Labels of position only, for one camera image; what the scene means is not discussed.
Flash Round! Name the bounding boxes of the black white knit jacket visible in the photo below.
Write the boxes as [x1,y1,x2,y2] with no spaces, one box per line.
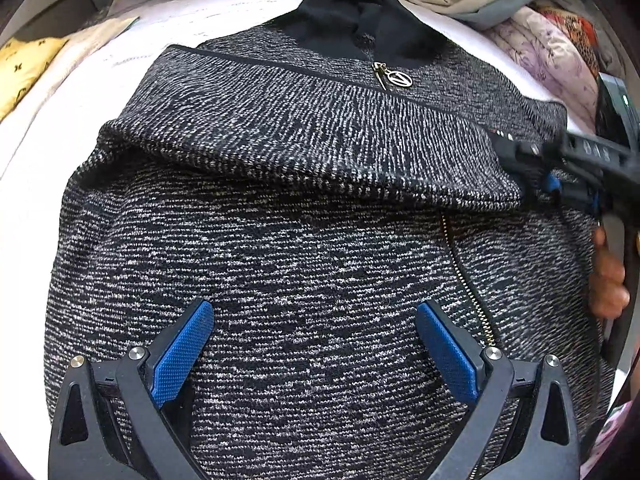
[48,0,613,479]

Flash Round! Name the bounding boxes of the person's right hand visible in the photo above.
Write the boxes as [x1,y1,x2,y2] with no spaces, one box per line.
[589,226,630,321]

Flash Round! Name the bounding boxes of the lilac floral quilt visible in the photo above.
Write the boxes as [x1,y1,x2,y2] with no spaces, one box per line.
[485,6,598,134]

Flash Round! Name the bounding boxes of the orange leopard print fabric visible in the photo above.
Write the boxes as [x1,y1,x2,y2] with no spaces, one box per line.
[535,6,600,77]

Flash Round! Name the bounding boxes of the yellow patterned pillow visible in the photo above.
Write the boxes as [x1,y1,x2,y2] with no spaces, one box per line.
[0,37,68,120]

